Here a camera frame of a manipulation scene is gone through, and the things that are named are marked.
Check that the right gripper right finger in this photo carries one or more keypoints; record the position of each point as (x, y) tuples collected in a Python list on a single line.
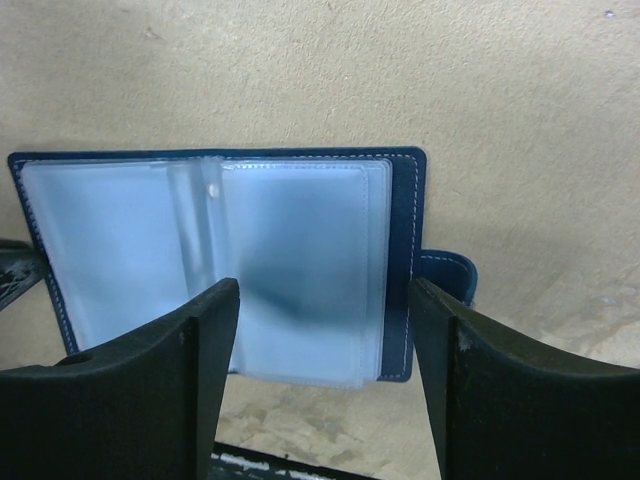
[(503, 405)]

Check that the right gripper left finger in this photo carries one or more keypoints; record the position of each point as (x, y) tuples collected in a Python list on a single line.
[(144, 405)]

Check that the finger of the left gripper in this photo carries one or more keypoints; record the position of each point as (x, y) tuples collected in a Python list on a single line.
[(21, 267)]

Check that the blue leather card holder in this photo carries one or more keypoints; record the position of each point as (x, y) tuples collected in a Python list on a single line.
[(323, 243)]

